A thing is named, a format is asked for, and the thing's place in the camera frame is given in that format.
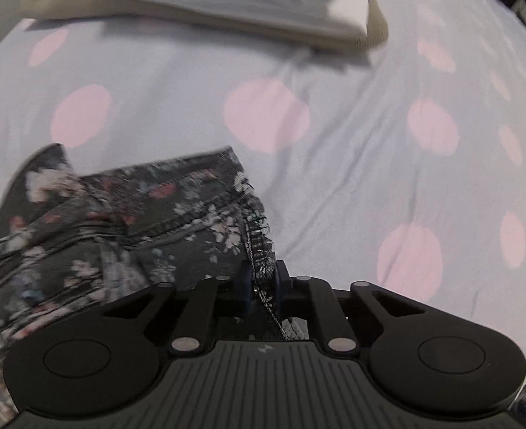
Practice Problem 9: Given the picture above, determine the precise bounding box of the pink polka dot bed sheet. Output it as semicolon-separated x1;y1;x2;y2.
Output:
0;0;526;429

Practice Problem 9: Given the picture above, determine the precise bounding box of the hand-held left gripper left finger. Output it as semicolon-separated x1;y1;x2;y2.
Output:
103;261;252;356

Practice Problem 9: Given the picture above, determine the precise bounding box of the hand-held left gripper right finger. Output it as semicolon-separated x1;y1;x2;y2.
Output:
276;260;425;356

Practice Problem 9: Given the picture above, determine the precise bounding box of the dark floral garment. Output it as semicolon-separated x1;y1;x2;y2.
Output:
0;143;526;429

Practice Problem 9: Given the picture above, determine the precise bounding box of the beige folded cloth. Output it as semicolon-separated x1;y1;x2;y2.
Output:
19;0;389;53

